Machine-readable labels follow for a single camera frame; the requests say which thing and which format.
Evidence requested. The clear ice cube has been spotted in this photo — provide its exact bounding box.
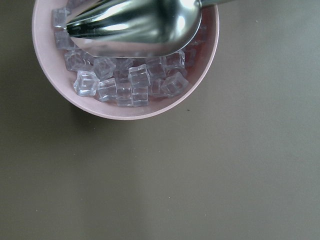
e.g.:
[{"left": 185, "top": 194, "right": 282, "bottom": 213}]
[
  {"left": 160, "top": 71, "right": 189, "bottom": 97},
  {"left": 97, "top": 78, "right": 117, "bottom": 102},
  {"left": 128, "top": 64, "right": 151, "bottom": 88},
  {"left": 64, "top": 49, "right": 88, "bottom": 72},
  {"left": 73, "top": 70, "right": 100, "bottom": 97},
  {"left": 51, "top": 7, "right": 71, "bottom": 29}
]

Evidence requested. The pink bowl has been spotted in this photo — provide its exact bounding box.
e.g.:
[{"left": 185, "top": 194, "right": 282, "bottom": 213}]
[{"left": 32, "top": 0, "right": 220, "bottom": 121}]

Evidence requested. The metal ice scoop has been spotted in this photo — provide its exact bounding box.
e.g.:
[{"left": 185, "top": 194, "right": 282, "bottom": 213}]
[{"left": 65, "top": 0, "right": 226, "bottom": 58}]

